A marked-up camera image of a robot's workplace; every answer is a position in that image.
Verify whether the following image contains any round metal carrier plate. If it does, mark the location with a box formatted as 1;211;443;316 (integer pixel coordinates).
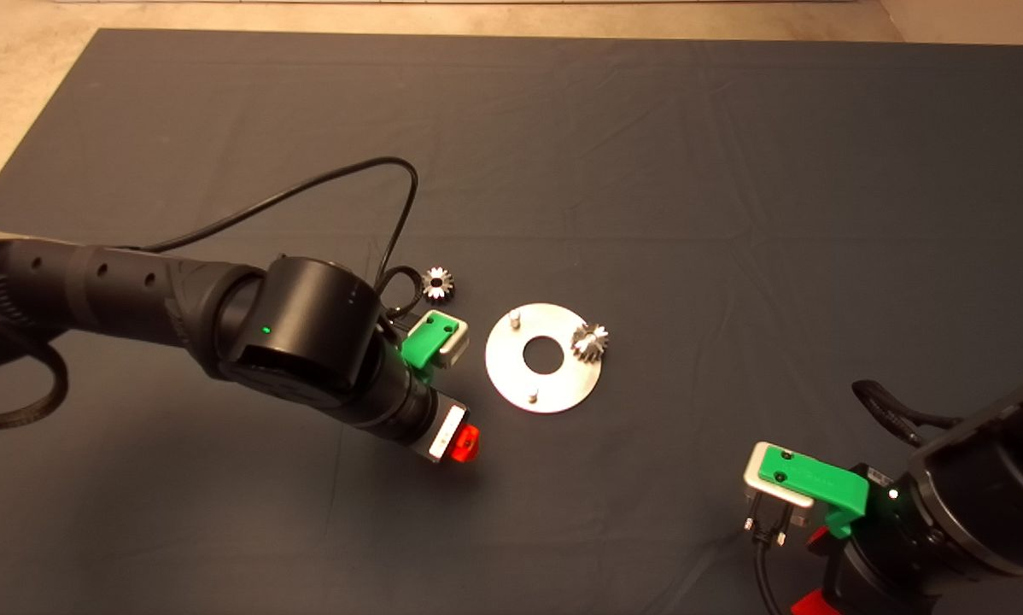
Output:
485;302;603;415

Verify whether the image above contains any dark grey table cloth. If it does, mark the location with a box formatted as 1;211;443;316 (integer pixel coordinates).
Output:
0;28;1023;615

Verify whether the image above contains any green left camera mount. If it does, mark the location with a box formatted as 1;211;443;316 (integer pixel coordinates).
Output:
396;309;464;385

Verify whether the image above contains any green right camera mount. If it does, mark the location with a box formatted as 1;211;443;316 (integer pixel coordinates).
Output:
757;450;871;539

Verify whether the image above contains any thin black braided cable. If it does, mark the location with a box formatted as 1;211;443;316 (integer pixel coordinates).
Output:
373;265;424;324

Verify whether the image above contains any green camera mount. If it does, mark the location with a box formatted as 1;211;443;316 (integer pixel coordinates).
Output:
757;450;871;539
396;309;464;385

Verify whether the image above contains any small steel planetary gear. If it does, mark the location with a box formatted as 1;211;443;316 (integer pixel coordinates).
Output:
570;322;611;363
420;266;457;303

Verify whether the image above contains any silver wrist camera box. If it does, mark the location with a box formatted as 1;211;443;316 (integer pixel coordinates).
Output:
430;318;471;370
743;442;817;524

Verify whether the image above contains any thick black braided hose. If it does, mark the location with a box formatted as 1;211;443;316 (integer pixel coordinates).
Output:
0;278;70;431

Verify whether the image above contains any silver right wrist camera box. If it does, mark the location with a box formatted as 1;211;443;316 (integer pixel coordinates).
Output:
743;442;817;524

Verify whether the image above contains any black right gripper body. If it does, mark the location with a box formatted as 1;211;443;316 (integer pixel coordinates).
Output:
826;465;936;615

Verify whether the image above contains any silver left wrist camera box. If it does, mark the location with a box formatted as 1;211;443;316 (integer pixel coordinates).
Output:
430;318;471;370

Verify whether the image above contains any thin black left camera cable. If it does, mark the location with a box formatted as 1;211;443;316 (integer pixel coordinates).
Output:
136;156;419;291

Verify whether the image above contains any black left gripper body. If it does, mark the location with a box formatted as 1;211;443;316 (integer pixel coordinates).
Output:
354;354;471;465

